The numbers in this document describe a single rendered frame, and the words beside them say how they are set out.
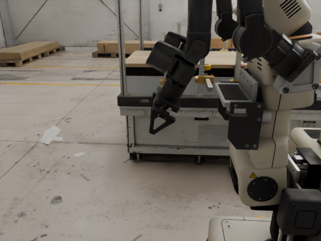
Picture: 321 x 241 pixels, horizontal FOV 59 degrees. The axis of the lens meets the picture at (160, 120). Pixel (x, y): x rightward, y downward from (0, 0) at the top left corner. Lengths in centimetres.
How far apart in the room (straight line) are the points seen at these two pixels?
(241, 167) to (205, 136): 150
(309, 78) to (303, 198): 40
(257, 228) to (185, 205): 67
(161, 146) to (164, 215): 72
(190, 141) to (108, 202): 88
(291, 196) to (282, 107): 29
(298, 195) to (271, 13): 57
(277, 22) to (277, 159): 43
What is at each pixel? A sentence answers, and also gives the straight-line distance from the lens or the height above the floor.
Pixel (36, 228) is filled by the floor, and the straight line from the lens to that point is 210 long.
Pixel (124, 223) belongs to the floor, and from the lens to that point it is 199.
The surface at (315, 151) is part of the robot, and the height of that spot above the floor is 81.
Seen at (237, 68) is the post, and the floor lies 91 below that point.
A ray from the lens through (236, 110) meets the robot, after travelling 89.
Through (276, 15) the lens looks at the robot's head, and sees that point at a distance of 89.
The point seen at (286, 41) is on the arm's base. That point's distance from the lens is 77.
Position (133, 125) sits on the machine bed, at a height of 35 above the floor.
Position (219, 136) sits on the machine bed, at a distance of 252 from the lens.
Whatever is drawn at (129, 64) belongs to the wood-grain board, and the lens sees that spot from 229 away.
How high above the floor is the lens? 131
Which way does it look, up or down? 22 degrees down
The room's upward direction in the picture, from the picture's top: straight up
